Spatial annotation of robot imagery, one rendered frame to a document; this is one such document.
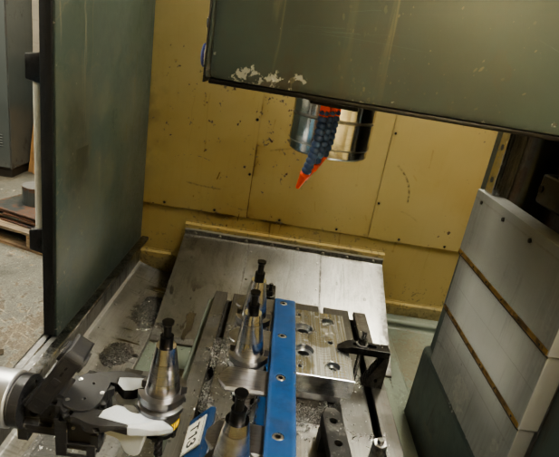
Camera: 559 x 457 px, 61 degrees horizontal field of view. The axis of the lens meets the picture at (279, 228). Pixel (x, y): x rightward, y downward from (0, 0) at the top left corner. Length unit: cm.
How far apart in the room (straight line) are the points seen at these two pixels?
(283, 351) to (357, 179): 136
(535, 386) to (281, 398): 51
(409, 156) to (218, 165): 80
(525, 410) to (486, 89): 61
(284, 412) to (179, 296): 130
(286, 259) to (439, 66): 152
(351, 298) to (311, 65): 148
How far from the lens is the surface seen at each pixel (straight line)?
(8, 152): 564
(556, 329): 96
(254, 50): 63
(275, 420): 64
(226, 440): 54
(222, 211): 208
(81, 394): 70
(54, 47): 128
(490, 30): 67
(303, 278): 201
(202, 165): 204
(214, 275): 198
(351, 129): 89
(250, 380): 71
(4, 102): 555
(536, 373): 101
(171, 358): 63
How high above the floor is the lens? 166
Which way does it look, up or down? 20 degrees down
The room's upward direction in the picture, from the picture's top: 10 degrees clockwise
